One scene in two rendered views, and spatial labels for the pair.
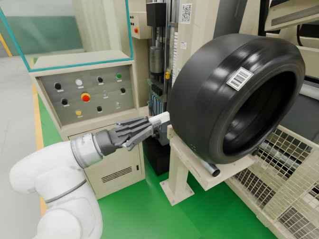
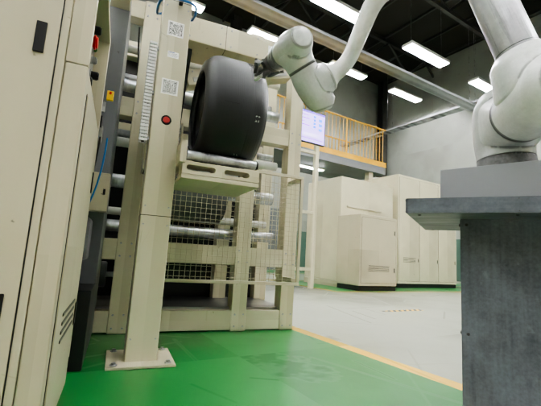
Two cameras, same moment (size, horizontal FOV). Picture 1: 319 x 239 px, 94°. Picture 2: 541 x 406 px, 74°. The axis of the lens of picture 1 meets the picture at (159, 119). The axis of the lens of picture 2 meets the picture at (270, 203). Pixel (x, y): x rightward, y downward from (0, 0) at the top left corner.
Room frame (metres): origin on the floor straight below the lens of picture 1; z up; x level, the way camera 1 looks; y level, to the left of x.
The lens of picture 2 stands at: (0.21, 1.42, 0.48)
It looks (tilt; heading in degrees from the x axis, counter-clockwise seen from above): 8 degrees up; 275
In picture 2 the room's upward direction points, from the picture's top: 4 degrees clockwise
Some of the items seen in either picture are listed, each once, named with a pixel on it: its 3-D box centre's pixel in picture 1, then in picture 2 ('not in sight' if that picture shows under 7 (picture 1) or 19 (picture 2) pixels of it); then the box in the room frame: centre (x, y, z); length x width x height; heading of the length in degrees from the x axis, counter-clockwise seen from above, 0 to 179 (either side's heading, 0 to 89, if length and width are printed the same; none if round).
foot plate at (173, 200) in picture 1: (176, 188); (139, 356); (0.86, -0.18, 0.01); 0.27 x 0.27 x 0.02; 27
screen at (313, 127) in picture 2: not in sight; (310, 126); (0.09, -4.31, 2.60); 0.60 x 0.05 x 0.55; 36
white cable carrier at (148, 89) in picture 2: (177, 76); (149, 92); (0.92, -0.11, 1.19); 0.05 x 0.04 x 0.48; 117
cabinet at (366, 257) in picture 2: not in sight; (366, 252); (-1.02, -5.07, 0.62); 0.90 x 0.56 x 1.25; 36
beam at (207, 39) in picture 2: not in sight; (232, 51); (0.67, -0.63, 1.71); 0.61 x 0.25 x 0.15; 27
